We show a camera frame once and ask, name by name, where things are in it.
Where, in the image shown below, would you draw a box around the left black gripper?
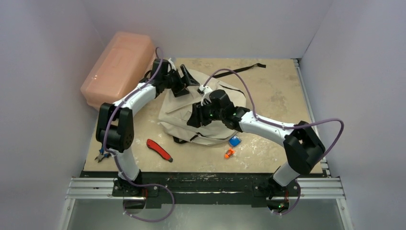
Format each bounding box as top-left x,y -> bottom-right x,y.
162,65 -> 199,97

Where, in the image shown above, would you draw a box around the beige backpack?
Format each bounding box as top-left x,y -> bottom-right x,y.
158,65 -> 251,146

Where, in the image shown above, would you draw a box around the blue pencil sharpener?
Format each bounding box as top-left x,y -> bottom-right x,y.
228,135 -> 242,148

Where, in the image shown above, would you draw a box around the orange small toy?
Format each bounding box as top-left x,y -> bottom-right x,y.
224,148 -> 235,159

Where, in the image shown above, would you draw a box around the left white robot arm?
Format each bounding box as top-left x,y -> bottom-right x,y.
96,58 -> 200,196

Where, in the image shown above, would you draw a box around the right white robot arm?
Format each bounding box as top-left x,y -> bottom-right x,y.
187,86 -> 326,195

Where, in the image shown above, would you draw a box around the red utility knife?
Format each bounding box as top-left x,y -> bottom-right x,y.
146,139 -> 173,162

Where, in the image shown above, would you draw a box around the pink plastic storage box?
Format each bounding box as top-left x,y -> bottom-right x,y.
80,32 -> 156,110

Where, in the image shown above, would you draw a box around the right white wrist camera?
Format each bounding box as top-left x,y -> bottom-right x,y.
197,85 -> 213,106

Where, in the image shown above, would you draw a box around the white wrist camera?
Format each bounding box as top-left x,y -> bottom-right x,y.
197,85 -> 213,106
167,57 -> 177,72

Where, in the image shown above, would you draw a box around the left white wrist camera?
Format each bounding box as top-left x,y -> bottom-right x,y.
167,57 -> 177,72

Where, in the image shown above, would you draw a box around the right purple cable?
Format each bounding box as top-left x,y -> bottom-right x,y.
202,68 -> 345,217

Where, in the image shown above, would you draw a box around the purple cable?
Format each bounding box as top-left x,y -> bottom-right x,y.
102,46 -> 176,224
202,68 -> 345,217

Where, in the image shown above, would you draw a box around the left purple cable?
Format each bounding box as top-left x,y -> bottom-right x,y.
102,46 -> 176,224

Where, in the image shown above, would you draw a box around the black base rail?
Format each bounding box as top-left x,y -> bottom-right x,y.
74,171 -> 327,210

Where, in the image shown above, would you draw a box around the blue handled pliers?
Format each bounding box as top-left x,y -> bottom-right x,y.
94,147 -> 111,163

